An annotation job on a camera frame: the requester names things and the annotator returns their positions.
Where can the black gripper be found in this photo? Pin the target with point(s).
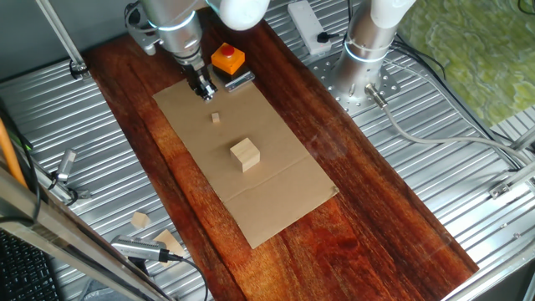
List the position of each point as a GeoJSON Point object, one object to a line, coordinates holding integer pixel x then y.
{"type": "Point", "coordinates": [196, 75]}

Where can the tiny wooden cube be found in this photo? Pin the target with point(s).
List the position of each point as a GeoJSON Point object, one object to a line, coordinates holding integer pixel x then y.
{"type": "Point", "coordinates": [215, 117]}

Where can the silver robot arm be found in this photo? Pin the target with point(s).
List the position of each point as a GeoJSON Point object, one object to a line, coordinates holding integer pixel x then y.
{"type": "Point", "coordinates": [363, 62]}

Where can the big spare wooden block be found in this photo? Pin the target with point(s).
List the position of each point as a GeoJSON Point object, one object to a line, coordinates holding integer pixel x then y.
{"type": "Point", "coordinates": [169, 243]}

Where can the orange emergency stop button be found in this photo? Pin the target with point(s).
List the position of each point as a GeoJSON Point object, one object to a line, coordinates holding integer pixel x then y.
{"type": "Point", "coordinates": [227, 60]}

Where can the large wooden cube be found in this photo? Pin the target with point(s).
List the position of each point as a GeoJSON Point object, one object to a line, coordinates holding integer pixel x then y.
{"type": "Point", "coordinates": [246, 155]}

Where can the white power strip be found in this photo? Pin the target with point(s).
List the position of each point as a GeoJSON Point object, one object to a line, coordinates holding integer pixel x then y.
{"type": "Point", "coordinates": [307, 25]}

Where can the brown cardboard sheet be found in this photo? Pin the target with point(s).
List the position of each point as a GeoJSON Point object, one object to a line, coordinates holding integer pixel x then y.
{"type": "Point", "coordinates": [267, 196]}

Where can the aluminium robot mounting plate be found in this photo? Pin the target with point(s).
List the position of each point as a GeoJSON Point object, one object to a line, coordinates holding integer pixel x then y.
{"type": "Point", "coordinates": [330, 79]}

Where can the black power plug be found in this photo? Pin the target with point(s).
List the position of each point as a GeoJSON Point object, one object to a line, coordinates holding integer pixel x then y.
{"type": "Point", "coordinates": [322, 37]}

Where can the small spare wooden cube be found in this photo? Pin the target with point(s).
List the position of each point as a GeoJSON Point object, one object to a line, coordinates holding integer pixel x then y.
{"type": "Point", "coordinates": [140, 220]}

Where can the aluminium pole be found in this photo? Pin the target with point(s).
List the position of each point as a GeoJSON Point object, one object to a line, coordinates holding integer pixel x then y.
{"type": "Point", "coordinates": [62, 37]}

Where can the orange rod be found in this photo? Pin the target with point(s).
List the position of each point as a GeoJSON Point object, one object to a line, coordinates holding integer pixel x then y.
{"type": "Point", "coordinates": [8, 154]}

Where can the black keyboard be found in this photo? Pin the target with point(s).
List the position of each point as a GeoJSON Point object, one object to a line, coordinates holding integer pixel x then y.
{"type": "Point", "coordinates": [21, 276]}

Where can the grey button base plate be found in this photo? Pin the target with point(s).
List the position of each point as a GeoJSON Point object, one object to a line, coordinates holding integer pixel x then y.
{"type": "Point", "coordinates": [240, 81]}

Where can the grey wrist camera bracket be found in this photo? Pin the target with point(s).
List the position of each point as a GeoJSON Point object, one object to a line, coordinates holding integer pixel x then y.
{"type": "Point", "coordinates": [146, 42]}

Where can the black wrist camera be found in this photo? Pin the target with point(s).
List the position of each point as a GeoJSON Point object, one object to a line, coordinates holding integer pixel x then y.
{"type": "Point", "coordinates": [133, 16]}

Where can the small silver camera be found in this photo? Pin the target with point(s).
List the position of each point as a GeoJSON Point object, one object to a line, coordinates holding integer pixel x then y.
{"type": "Point", "coordinates": [67, 163]}

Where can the metal frame rail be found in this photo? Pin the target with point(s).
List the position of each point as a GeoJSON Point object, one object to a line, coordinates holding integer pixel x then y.
{"type": "Point", "coordinates": [62, 238]}

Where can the aluminium profile bracket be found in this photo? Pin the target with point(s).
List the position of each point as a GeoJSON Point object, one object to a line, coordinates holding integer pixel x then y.
{"type": "Point", "coordinates": [514, 177]}

